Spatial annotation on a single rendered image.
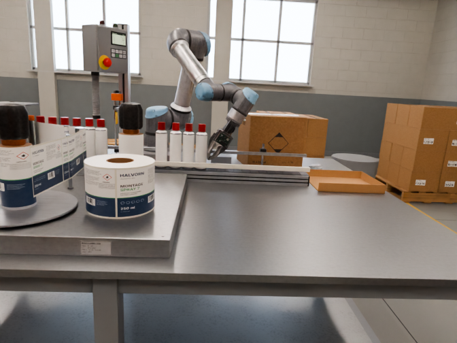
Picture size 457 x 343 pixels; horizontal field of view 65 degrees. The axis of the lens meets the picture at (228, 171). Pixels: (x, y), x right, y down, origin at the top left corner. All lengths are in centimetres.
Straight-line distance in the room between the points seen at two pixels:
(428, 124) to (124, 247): 415
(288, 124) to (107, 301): 125
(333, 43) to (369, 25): 72
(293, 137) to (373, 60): 578
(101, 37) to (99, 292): 108
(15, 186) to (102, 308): 41
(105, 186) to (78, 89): 642
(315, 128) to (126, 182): 408
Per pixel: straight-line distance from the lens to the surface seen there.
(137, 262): 92
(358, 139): 756
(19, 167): 112
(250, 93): 156
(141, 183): 104
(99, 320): 100
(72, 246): 97
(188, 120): 201
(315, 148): 496
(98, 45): 167
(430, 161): 482
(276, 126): 183
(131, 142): 132
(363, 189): 167
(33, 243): 100
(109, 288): 95
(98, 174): 103
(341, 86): 734
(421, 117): 467
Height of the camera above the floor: 126
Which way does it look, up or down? 13 degrees down
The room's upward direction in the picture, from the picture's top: 3 degrees clockwise
